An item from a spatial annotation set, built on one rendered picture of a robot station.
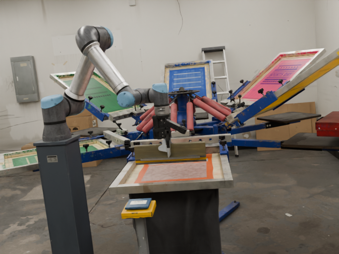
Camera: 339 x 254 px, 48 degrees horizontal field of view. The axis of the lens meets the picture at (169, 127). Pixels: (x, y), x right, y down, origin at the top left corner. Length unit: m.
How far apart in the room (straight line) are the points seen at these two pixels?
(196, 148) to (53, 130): 0.75
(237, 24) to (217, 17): 0.35
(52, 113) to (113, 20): 4.69
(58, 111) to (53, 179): 0.36
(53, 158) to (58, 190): 0.18
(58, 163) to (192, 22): 4.74
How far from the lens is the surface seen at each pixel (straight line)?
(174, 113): 2.91
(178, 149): 1.88
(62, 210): 2.14
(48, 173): 2.11
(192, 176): 1.99
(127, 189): 1.82
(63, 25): 6.87
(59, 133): 2.06
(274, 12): 6.56
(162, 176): 2.03
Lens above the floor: 1.53
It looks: 9 degrees down
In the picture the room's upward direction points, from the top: 5 degrees counter-clockwise
